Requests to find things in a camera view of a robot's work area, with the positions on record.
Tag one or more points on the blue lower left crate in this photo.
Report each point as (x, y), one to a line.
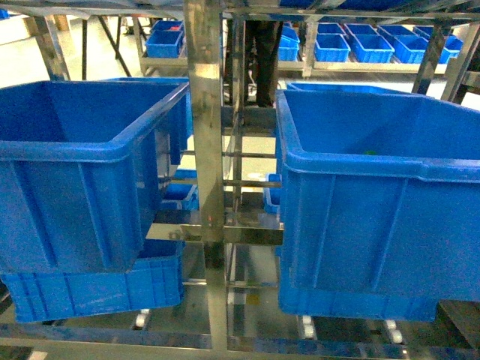
(155, 281)

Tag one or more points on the large blue crate right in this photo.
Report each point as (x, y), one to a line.
(387, 236)

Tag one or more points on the large blue crate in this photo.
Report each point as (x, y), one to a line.
(84, 166)
(387, 236)

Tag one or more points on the person in dark trousers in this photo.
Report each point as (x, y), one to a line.
(265, 36)

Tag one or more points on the large blue upper crate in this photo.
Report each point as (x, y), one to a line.
(84, 166)

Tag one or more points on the steel rack upright post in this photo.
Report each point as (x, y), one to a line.
(203, 29)

